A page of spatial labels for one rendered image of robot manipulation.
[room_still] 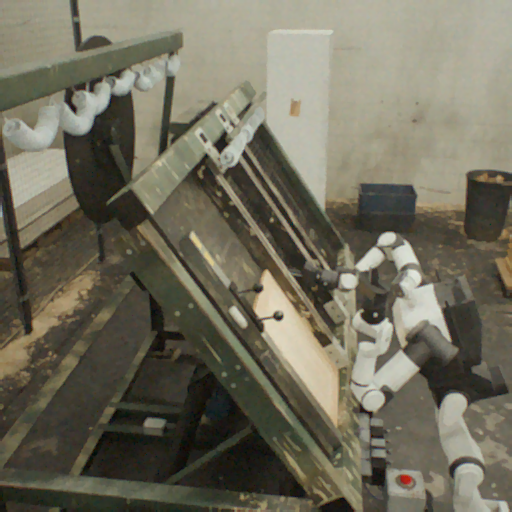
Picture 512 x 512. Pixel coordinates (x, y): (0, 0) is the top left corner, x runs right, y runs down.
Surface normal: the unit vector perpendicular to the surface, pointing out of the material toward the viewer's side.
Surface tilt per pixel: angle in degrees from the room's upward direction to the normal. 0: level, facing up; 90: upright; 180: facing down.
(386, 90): 90
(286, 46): 90
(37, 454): 0
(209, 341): 90
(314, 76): 90
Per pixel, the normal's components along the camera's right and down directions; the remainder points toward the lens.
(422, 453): 0.00, -0.92
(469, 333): -0.14, 0.40
